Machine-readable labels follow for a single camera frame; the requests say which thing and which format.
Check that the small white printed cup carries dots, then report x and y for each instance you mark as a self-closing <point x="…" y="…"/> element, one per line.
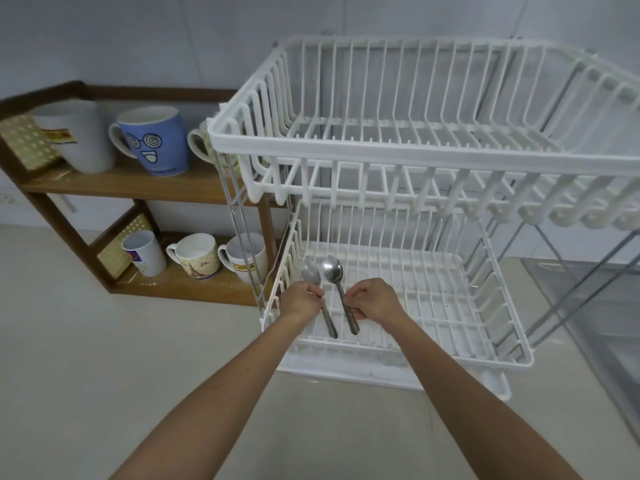
<point x="145" y="252"/>

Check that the person's left fingers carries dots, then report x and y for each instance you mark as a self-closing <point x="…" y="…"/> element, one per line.
<point x="317" y="297"/>

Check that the person's right fingers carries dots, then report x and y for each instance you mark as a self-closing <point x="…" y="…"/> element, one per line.
<point x="352" y="303"/>

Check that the steel sink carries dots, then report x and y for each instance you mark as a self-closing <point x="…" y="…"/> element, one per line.
<point x="590" y="314"/>

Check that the person's left hand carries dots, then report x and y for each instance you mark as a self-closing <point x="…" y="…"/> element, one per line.
<point x="299" y="302"/>

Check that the person's right forearm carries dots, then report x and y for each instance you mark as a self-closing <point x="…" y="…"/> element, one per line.
<point x="465" y="404"/>

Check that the white two-tier dish rack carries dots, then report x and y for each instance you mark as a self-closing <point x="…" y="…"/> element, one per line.
<point x="425" y="194"/>

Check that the shiny steel spoon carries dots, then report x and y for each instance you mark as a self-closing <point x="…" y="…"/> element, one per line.
<point x="336" y="279"/>

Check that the cream sketch print mug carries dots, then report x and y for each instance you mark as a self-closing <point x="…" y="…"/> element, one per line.
<point x="195" y="255"/>

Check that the blue cartoon face mug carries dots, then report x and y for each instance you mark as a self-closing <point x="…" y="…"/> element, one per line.
<point x="156" y="140"/>

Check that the white mug yellow label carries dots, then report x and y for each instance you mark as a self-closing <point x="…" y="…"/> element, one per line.
<point x="247" y="257"/>

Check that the large white mug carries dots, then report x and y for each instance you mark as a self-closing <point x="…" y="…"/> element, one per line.
<point x="82" y="137"/>

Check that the matte steel spoon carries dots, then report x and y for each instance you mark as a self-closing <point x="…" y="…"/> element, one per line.
<point x="316" y="289"/>

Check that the white drip tray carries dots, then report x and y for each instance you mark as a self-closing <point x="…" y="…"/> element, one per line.
<point x="400" y="372"/>

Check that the person's left forearm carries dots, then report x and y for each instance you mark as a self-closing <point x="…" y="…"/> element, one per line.
<point x="215" y="394"/>

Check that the brown wooden shelf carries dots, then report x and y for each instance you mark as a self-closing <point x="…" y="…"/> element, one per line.
<point x="125" y="189"/>

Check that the person's right hand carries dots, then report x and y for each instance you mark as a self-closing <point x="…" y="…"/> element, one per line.
<point x="372" y="300"/>

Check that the cream floral mug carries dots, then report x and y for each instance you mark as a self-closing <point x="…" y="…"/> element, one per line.
<point x="202" y="144"/>

